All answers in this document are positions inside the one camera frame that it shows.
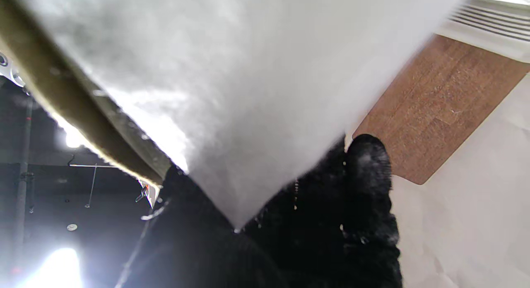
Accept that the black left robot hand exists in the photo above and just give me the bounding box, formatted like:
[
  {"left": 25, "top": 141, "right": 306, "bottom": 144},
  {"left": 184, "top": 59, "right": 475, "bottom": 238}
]
[{"left": 116, "top": 133, "right": 403, "bottom": 288}]

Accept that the white pillow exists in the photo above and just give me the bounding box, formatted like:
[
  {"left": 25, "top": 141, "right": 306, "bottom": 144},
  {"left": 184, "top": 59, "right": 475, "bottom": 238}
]
[{"left": 17, "top": 0, "right": 468, "bottom": 230}]

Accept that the brown pillowcase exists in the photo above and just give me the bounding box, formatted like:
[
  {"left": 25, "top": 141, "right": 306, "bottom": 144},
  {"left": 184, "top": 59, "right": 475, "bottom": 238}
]
[{"left": 0, "top": 0, "right": 172, "bottom": 187}]

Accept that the brown wooden cutting board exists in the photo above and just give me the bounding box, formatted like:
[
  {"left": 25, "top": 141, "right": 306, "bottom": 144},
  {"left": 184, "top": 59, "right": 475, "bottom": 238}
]
[{"left": 352, "top": 34, "right": 530, "bottom": 185}]

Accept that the white dish rack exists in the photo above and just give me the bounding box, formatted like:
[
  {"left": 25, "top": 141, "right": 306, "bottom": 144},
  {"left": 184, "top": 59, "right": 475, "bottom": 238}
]
[{"left": 435, "top": 0, "right": 530, "bottom": 63}]

